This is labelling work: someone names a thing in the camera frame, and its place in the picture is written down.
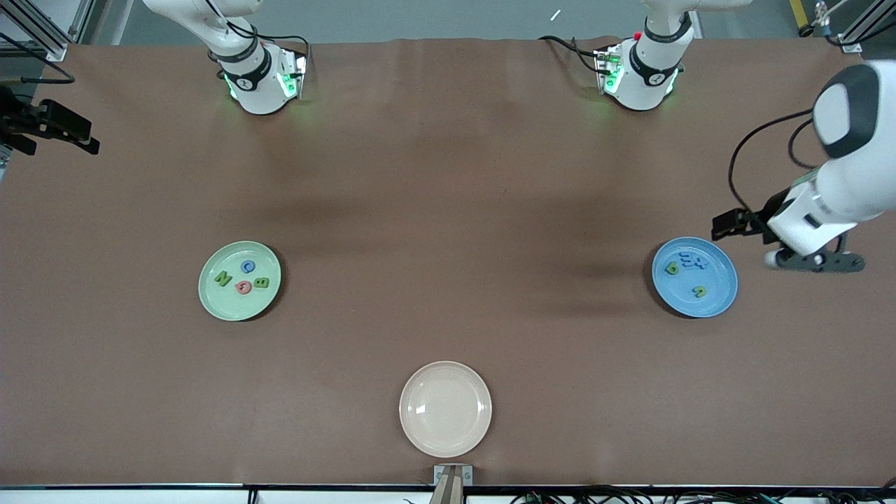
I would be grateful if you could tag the beige round plate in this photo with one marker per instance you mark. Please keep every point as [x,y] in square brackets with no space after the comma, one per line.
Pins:
[445,413]

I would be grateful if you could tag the blue foam letter m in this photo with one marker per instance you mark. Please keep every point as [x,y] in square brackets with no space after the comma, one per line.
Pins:
[688,264]

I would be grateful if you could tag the blue foam letter t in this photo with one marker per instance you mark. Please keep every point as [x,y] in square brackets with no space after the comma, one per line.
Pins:
[701,264]

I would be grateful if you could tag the metal base connector bracket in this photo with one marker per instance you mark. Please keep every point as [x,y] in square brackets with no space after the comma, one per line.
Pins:
[605,70]
[297,77]

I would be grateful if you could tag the blue round plate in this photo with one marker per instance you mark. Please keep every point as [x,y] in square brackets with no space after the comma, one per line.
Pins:
[679,297]

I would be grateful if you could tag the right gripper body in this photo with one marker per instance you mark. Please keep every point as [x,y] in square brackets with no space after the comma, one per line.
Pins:
[21,117]

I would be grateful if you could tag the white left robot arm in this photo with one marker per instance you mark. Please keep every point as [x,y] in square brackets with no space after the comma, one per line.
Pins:
[861,175]

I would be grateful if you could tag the beige mount bar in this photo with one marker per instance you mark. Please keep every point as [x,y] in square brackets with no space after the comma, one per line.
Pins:
[448,490]

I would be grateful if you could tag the light green round plate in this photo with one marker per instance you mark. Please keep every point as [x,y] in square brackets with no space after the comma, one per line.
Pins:
[238,308]

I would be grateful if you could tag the aluminium frame post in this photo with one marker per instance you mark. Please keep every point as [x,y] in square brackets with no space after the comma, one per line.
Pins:
[52,49]
[850,42]

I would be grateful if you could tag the pink foam letter Q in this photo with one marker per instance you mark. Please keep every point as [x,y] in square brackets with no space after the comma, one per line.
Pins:
[238,288]

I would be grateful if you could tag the brown table cover sheet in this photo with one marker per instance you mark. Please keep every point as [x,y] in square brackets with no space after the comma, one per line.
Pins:
[448,175]

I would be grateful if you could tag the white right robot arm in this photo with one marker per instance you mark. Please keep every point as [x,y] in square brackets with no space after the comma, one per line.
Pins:
[259,91]

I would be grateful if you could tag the grey metal mount bracket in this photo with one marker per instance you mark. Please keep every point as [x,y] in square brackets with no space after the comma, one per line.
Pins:
[439,476]

